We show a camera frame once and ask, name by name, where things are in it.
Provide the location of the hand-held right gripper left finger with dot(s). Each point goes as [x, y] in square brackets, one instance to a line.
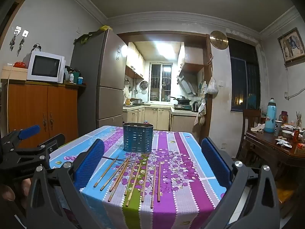
[91, 164]

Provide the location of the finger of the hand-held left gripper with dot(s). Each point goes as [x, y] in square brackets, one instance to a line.
[29, 131]
[51, 143]

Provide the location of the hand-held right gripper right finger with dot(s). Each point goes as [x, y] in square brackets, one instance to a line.
[215, 164]

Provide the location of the row of wooden chopsticks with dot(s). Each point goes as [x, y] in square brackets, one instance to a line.
[120, 174]

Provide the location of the blue perforated chopstick holder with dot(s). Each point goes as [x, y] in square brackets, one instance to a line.
[138, 137]

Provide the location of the person's left hand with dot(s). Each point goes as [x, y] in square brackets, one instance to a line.
[7, 193]

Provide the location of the orange wooden cabinet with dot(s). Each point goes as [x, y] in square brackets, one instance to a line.
[35, 109]

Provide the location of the striped floral tablecloth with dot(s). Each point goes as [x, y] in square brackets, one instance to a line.
[181, 162]

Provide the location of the hanging kitchen cloth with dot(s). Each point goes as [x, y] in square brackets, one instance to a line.
[201, 113]

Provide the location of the dark wooden dining table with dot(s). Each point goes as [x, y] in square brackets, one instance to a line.
[266, 145]

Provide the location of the white crumpled cloth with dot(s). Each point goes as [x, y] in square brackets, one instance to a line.
[257, 127]

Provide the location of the dark wooden chair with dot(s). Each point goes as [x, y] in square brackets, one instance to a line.
[247, 116]

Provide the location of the beige cardboard box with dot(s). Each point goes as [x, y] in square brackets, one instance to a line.
[14, 72]

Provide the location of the steel electric kettle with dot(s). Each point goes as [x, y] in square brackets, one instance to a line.
[195, 106]

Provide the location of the gas stove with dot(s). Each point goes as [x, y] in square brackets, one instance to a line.
[182, 107]

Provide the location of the white microwave oven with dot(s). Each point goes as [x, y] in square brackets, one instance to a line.
[45, 66]

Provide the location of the red round object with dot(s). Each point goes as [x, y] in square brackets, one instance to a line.
[19, 64]

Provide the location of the small white bottle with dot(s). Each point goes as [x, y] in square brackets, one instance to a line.
[71, 77]

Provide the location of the green cup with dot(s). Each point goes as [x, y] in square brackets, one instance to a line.
[76, 77]

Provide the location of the white mug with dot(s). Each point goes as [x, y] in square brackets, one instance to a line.
[278, 128]

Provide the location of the blue thermos flask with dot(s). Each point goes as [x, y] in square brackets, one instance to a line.
[270, 116]

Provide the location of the black wok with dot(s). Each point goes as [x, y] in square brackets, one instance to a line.
[182, 99]

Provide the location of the beige kitchen base cabinets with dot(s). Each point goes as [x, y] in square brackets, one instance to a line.
[152, 118]

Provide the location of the hanging white plastic bag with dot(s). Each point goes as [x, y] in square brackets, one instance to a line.
[212, 87]

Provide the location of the white ceramic bowl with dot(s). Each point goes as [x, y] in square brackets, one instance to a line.
[286, 132]

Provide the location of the red patterned jar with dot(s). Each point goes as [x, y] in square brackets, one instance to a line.
[283, 117]

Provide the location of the black alarm clock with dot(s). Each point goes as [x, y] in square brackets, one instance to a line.
[36, 47]

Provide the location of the steel range hood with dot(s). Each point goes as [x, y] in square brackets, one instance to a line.
[188, 83]

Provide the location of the red drink can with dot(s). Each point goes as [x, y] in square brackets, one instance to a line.
[296, 135]

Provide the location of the dark barred window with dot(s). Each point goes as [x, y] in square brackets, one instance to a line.
[244, 76]

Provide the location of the barred kitchen window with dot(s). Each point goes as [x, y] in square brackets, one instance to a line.
[160, 81]

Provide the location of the green bag on refrigerator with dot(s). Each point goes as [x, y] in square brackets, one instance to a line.
[90, 35]

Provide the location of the wall hook with keys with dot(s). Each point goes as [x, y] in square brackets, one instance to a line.
[17, 30]
[25, 33]

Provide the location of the round golden wall clock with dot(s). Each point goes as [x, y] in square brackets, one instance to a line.
[218, 40]

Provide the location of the framed wall picture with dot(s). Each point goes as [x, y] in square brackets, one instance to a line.
[292, 45]

